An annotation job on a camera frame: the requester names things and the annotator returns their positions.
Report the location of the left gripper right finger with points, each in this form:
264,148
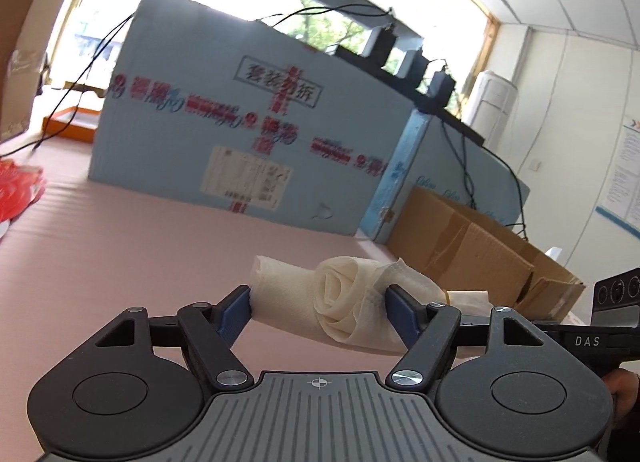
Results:
432,334

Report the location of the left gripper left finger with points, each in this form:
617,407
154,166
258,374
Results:
205,333

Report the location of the white cloth shopping bag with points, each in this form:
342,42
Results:
341,301

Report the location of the person's right hand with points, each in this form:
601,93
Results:
624,388

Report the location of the open brown cardboard box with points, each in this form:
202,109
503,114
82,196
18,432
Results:
464,250

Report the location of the white air conditioner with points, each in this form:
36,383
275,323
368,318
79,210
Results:
489,106

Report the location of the large blue cardboard box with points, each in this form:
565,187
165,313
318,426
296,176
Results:
214,110

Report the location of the orange flat box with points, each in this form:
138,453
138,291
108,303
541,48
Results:
78,124

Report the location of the brown sealed cardboard box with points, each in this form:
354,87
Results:
26,28

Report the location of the wall notice poster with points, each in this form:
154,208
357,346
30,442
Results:
619,201

